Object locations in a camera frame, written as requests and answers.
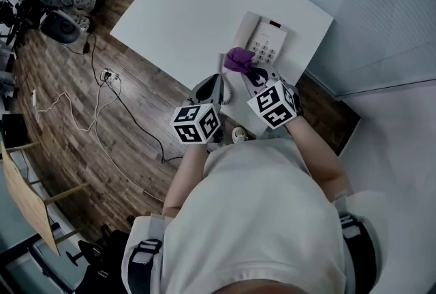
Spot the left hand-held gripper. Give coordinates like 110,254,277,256
170,73,228,145

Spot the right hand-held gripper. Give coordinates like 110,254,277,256
240,63,305,131

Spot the purple cloth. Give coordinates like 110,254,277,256
223,46,256,75

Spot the round grey robot base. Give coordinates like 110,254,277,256
40,10,95,44

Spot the person's right forearm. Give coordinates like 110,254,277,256
284,114,350,201

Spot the person's left forearm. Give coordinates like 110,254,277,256
162,142,208,218

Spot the white desk telephone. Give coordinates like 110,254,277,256
234,12,290,66

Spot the white power strip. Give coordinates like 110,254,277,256
100,68,120,84

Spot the person's white shirt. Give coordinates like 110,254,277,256
121,137,384,294

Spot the black office chair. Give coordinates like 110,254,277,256
66,224,133,294

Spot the wooden desk with legs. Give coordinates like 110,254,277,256
0,141,91,257

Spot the black floor cable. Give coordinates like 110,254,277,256
83,33,185,164

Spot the white floor cable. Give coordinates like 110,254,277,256
32,76,164,202

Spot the black and grey harness strap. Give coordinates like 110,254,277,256
129,238,164,294
339,214,377,294

